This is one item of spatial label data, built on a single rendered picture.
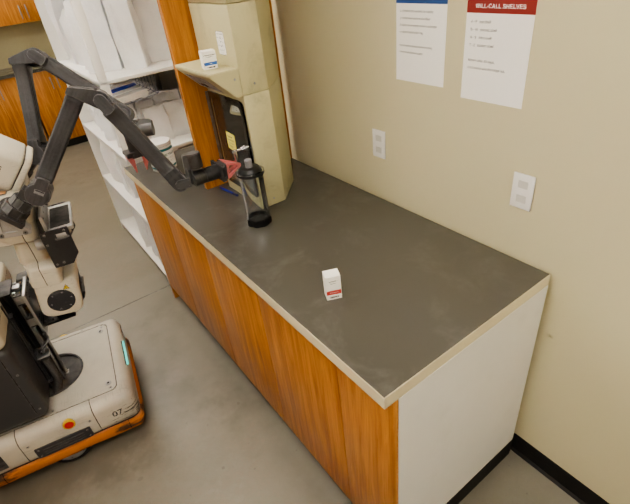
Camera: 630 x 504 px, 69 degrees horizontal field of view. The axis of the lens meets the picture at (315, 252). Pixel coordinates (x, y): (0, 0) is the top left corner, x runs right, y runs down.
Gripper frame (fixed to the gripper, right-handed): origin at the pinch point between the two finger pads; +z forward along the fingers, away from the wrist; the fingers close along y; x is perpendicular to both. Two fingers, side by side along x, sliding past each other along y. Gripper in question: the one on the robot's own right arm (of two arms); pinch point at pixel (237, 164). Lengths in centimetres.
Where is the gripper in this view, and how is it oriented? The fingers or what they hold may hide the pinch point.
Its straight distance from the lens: 189.9
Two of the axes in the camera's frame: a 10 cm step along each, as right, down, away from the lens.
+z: 8.0, -3.8, 4.6
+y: -5.9, -4.0, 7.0
